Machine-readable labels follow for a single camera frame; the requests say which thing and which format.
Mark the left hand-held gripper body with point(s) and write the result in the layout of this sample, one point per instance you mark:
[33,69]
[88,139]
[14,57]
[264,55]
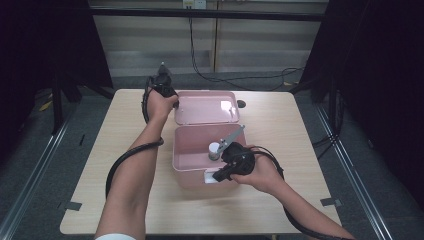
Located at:
[163,85]

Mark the white wall socket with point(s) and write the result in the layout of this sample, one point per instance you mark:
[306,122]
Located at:
[194,3]

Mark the white sleeve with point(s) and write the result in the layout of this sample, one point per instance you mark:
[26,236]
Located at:
[115,237]

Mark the black horizontal bar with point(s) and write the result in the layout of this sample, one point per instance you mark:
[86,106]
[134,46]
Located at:
[150,13]

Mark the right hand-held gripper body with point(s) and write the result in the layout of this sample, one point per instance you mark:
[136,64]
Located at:
[240,160]

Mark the small white bottle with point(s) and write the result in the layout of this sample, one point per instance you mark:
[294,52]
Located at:
[214,150]

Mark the metal floor rail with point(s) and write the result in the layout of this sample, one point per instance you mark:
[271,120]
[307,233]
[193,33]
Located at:
[350,173]
[35,178]

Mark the black curtain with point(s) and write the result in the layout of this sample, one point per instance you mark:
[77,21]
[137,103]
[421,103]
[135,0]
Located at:
[383,66]
[33,50]

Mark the person's left hand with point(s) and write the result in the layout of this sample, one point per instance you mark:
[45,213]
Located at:
[160,108]

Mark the person's right hand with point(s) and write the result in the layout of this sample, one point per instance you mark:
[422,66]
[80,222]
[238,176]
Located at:
[263,173]

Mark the black metal stand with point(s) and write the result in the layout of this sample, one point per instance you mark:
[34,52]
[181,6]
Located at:
[57,106]

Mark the grey tape piece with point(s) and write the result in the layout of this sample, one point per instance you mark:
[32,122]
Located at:
[74,206]
[330,202]

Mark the pink storage box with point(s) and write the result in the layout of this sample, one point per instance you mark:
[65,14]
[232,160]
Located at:
[200,110]

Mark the black floor tape strip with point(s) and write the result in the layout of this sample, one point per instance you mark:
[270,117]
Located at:
[81,140]

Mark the yellow floor tape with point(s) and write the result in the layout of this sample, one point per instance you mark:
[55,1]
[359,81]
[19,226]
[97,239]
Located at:
[45,106]

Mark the black table grommet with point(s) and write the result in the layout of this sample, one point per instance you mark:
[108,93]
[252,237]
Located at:
[242,104]

